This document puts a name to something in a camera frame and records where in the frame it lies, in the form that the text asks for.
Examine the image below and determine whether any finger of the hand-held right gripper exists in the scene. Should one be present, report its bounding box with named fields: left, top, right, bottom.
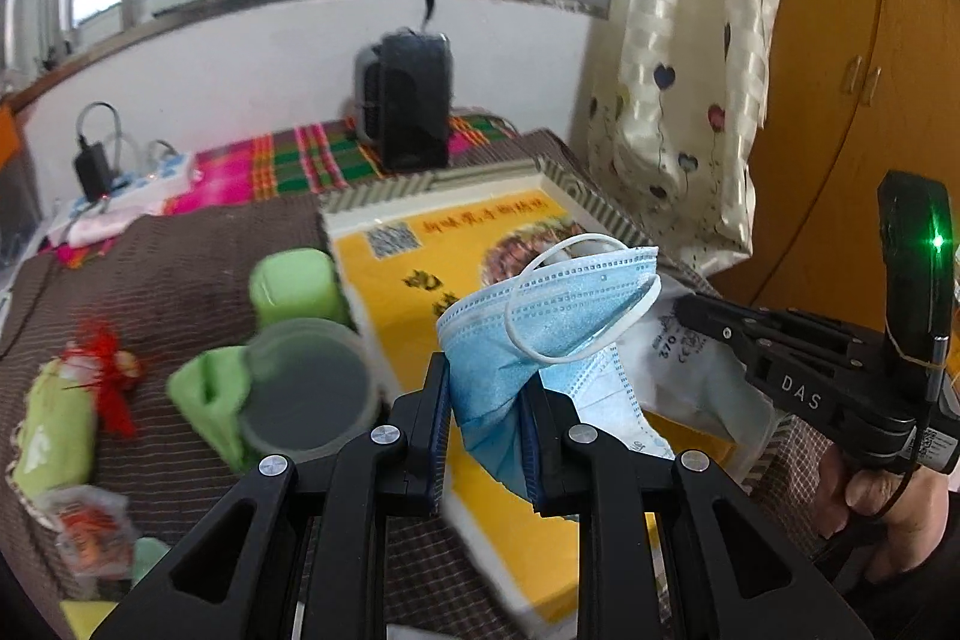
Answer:
left=744, top=344, right=901, bottom=438
left=675, top=293, right=890, bottom=360

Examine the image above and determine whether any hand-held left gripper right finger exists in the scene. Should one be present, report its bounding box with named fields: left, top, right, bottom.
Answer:
left=521, top=377, right=875, bottom=640

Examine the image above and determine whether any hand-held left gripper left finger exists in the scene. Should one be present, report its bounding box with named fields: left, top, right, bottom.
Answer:
left=90, top=351, right=455, bottom=640

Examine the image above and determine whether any blue face mask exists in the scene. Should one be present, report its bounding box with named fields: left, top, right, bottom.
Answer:
left=436, top=233, right=676, bottom=502

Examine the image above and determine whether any striped tray with yellow bottom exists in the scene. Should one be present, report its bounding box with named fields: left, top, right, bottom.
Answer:
left=319, top=156, right=781, bottom=633

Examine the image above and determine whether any red and white snack packet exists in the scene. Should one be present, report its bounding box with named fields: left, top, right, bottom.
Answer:
left=34, top=486, right=136, bottom=600

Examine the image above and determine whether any yellow sponge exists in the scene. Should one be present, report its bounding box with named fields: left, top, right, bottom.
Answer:
left=58, top=599, right=121, bottom=640

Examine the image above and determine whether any person's right hand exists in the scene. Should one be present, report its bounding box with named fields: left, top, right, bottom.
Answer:
left=814, top=445, right=953, bottom=585

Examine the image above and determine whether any green cup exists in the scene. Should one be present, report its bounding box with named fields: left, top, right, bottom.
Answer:
left=250, top=248, right=351, bottom=330

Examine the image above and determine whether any wooden wardrobe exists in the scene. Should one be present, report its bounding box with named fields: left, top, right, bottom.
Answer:
left=712, top=0, right=960, bottom=341

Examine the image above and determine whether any green cloth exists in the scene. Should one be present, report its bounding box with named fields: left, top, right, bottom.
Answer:
left=166, top=346, right=252, bottom=472

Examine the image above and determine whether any heart print curtain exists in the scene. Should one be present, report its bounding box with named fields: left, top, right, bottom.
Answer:
left=585, top=0, right=788, bottom=274

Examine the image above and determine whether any colourful plaid cloth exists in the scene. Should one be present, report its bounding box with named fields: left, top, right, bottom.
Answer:
left=161, top=115, right=518, bottom=217

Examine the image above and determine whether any black heater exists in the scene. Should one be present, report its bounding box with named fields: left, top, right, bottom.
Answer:
left=352, top=29, right=455, bottom=172

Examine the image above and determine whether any red tassel ornament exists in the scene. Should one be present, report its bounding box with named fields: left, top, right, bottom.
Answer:
left=67, top=319, right=147, bottom=438

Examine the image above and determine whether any white power strip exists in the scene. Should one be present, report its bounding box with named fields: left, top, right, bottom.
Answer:
left=71, top=149, right=197, bottom=214

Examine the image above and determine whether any green towel packet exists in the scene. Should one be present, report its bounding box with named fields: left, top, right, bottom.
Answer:
left=7, top=359, right=98, bottom=498

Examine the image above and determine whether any pink cloth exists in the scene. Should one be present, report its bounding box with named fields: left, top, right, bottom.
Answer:
left=49, top=209, right=136, bottom=247

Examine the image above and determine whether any black charger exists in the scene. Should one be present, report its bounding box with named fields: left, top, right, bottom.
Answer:
left=73, top=101, right=125, bottom=202

